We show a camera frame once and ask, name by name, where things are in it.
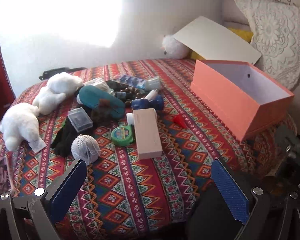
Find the small red cone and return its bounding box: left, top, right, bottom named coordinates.
left=172, top=115, right=185, bottom=128

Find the clear plastic bottle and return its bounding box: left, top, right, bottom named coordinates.
left=144, top=76, right=162, bottom=90

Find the dark brown fuzzy cloth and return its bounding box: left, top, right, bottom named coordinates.
left=90, top=99, right=115, bottom=123

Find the blue dumbbell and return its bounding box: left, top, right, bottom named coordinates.
left=131, top=95, right=165, bottom=111

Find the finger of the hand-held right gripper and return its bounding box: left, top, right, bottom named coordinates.
left=186, top=187, right=250, bottom=240

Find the round white plush bird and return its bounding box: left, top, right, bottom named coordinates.
left=161, top=34, right=190, bottom=60

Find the pink card sleeve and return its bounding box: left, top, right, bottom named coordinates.
left=0, top=155, right=15, bottom=198

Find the black glove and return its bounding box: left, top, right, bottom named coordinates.
left=50, top=115, right=95, bottom=158

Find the teal eye mask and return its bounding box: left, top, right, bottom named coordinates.
left=77, top=85, right=125, bottom=118

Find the green tape measure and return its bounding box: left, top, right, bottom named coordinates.
left=111, top=126, right=135, bottom=147

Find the small dark bottle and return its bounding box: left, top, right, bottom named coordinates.
left=114, top=91, right=133, bottom=101

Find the white medicine bottle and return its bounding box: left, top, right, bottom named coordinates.
left=144, top=89, right=160, bottom=100

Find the clear plastic case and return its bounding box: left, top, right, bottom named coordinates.
left=67, top=107, right=93, bottom=132

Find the white lace pillow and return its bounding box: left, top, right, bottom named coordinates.
left=233, top=0, right=300, bottom=90

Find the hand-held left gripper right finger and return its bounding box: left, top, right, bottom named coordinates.
left=211, top=158, right=300, bottom=240

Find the long black tool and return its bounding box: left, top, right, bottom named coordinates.
left=39, top=67, right=87, bottom=81

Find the yellow cloth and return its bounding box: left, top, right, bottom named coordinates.
left=190, top=27, right=253, bottom=60

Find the ball of white string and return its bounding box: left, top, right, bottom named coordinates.
left=71, top=134, right=101, bottom=165

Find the red patterned blanket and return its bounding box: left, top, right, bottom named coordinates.
left=0, top=58, right=298, bottom=240

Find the pale pink rectangular box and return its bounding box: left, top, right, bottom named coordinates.
left=132, top=108, right=163, bottom=160

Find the clear plastic bag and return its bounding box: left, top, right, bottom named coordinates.
left=84, top=77, right=113, bottom=93

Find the cream cardboard box lid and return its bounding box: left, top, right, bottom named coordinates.
left=173, top=16, right=262, bottom=65

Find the white plush bear toy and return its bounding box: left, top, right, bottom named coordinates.
left=0, top=102, right=47, bottom=153
left=32, top=72, right=83, bottom=114

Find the battery blister pack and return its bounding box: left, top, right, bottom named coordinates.
left=114, top=74, right=147, bottom=88

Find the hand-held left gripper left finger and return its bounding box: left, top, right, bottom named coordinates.
left=0, top=158, right=87, bottom=240

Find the wooden bead bracelet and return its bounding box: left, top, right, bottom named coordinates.
left=112, top=85, right=148, bottom=105

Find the pink cardboard storage box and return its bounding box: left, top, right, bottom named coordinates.
left=191, top=59, right=295, bottom=142

